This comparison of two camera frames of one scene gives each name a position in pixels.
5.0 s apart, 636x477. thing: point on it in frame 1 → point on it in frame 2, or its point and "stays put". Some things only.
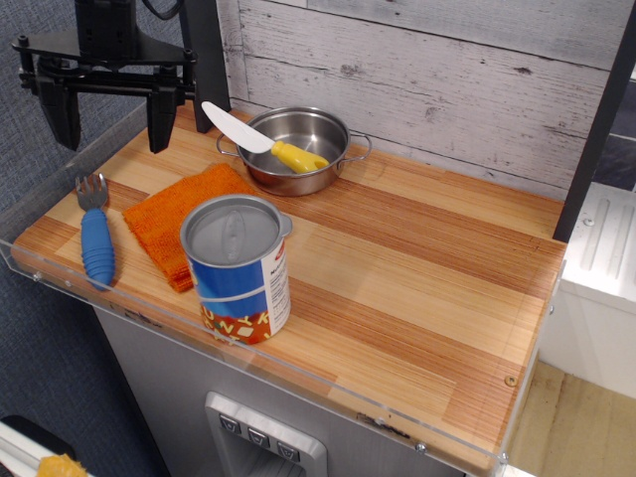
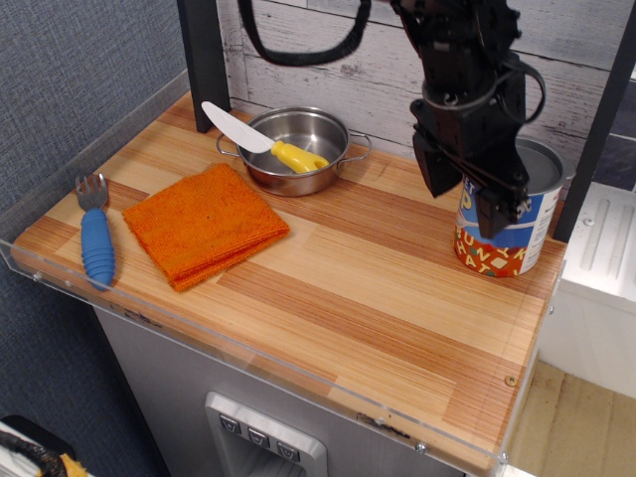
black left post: (204, 37) stays put
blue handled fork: (96, 246) stays put
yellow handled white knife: (291, 159) stays put
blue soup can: (237, 257) → (521, 247)
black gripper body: (152, 66) → (470, 112)
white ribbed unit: (590, 323) stays put
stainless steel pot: (307, 129) stays put
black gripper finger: (161, 105) → (441, 171)
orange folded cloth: (158, 222) stays put
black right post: (593, 131) stays put
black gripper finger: (61, 105) → (495, 209)
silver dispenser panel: (251, 443) stays put
